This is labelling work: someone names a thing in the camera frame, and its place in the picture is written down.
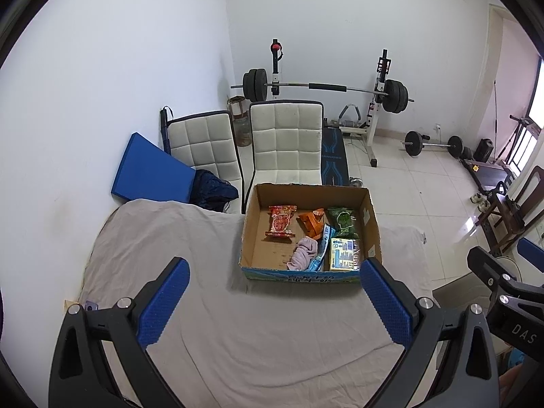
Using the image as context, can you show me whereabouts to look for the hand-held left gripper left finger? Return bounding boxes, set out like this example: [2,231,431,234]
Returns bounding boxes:
[50,257,190,408]

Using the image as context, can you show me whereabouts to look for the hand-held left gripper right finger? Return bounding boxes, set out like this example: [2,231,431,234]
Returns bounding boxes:
[359,257,500,408]

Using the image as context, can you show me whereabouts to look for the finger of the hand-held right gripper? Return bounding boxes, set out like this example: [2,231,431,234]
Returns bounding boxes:
[517,237,544,300]
[466,245,523,303]

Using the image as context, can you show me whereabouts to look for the yellow tissue pack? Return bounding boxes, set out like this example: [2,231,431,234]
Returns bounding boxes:
[324,238,361,273]

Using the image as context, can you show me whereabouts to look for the blue snack packet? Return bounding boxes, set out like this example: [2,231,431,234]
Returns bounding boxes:
[306,223,337,272]

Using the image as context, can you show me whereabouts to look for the green snack packet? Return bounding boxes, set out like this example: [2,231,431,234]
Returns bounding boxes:
[326,206,360,240]

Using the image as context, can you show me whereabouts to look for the small purple cloth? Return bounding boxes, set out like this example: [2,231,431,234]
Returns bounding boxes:
[286,237,319,271]

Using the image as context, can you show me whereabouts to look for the orange snack packet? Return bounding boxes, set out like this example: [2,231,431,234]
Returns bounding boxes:
[296,208,326,239]

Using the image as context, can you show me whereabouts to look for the cardboard box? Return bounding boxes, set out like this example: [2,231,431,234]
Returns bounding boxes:
[238,183,384,285]

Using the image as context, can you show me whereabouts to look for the red snack packet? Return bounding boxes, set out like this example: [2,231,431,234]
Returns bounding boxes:
[266,205,298,239]

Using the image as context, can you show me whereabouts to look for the beige plastic chair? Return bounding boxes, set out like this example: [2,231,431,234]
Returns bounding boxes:
[431,255,523,324]

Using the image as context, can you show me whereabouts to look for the grey table cloth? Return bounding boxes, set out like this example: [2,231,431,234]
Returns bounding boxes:
[76,199,435,408]

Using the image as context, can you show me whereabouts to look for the dark wooden chair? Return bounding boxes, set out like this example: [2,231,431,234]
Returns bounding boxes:
[476,166,544,256]

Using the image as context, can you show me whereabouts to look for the treadmill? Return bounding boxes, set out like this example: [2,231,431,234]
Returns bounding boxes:
[461,157,517,192]

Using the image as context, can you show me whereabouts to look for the black speaker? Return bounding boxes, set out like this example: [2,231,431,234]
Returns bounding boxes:
[474,138,495,163]

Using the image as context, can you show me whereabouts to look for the black tripod stand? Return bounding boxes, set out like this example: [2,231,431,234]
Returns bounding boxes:
[495,115,541,167]

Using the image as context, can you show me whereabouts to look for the dark blue garment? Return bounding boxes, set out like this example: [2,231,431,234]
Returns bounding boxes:
[191,169,240,213]

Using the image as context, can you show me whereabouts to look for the blue foam mat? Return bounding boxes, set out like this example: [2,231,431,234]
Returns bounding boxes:
[111,132,199,203]

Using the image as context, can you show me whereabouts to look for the short barbell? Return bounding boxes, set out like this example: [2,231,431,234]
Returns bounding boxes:
[402,131,464,158]

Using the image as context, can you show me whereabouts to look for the black weight bench pad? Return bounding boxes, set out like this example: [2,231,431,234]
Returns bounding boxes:
[321,127,350,187]

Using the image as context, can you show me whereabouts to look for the white padded chair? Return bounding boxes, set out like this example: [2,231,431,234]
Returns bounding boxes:
[243,100,325,216]
[165,110,245,192]

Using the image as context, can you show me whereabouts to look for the white barbell rack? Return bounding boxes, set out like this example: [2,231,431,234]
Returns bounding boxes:
[268,39,392,169]

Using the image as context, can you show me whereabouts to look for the black and blue rod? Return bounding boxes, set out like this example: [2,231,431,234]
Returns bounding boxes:
[160,106,173,154]

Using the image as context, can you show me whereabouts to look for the grey exercise machine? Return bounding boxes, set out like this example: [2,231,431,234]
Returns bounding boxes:
[330,103,371,131]

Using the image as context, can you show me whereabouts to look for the long barbell with black weights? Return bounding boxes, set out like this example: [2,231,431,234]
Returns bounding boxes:
[231,68,415,114]

